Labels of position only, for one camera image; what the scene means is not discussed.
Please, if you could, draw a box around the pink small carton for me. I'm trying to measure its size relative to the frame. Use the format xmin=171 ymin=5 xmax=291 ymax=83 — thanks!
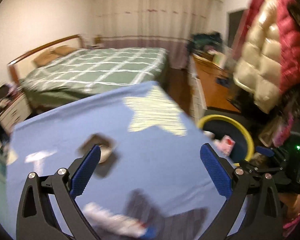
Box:
xmin=213 ymin=135 xmax=235 ymax=156

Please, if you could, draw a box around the yellow rimmed trash bin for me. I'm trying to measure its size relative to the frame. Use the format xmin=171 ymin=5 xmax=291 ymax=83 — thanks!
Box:
xmin=197 ymin=114 xmax=255 ymax=166

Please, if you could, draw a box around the brown plastic food tray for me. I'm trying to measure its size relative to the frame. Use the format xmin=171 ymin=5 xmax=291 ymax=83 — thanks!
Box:
xmin=78 ymin=133 xmax=119 ymax=178

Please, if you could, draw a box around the pink floral bag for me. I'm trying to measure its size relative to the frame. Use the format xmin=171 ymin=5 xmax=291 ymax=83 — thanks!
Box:
xmin=273 ymin=113 xmax=294 ymax=147

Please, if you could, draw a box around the blue star tablecloth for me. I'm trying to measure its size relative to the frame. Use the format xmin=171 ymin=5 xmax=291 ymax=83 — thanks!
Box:
xmin=6 ymin=81 xmax=226 ymax=236

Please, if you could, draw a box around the white blue tissue pack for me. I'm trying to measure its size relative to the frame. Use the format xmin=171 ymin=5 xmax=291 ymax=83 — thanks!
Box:
xmin=83 ymin=203 xmax=156 ymax=239

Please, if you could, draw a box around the orange wooden desk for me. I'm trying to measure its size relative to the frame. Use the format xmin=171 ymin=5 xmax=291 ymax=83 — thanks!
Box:
xmin=187 ymin=54 xmax=239 ymax=119

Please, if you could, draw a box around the white bedside cabinet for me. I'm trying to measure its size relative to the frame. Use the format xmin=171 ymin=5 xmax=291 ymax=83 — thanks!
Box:
xmin=0 ymin=93 xmax=32 ymax=135

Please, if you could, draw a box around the cream puffer jacket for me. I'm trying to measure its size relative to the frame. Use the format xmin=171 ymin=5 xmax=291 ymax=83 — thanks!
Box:
xmin=233 ymin=0 xmax=281 ymax=113

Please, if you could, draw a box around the green plaid bed quilt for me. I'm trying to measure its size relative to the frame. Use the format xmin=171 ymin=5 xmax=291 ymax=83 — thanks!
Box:
xmin=20 ymin=47 xmax=170 ymax=108

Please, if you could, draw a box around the brown pillow left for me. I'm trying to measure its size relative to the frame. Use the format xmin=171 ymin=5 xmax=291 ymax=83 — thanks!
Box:
xmin=33 ymin=50 xmax=59 ymax=68

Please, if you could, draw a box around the brown pillow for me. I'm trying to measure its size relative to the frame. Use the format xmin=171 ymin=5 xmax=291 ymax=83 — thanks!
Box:
xmin=33 ymin=50 xmax=59 ymax=68
xmin=53 ymin=45 xmax=78 ymax=56

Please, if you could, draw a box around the brown pillow right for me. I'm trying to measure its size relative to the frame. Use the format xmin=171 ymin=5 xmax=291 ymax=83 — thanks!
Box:
xmin=53 ymin=45 xmax=78 ymax=56

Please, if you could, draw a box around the wooden bed headboard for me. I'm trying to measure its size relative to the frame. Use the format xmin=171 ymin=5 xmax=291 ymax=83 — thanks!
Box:
xmin=7 ymin=34 xmax=85 ymax=86

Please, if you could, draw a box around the pile of clothes on desk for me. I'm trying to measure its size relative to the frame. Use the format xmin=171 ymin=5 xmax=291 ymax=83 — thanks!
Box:
xmin=186 ymin=31 xmax=223 ymax=55

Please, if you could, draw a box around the red puffer jacket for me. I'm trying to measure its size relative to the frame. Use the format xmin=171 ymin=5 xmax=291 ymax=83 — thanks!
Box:
xmin=232 ymin=0 xmax=300 ymax=94

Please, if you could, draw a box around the striped pink white curtain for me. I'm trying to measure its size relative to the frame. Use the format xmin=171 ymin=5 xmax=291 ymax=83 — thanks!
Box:
xmin=95 ymin=0 xmax=212 ymax=69

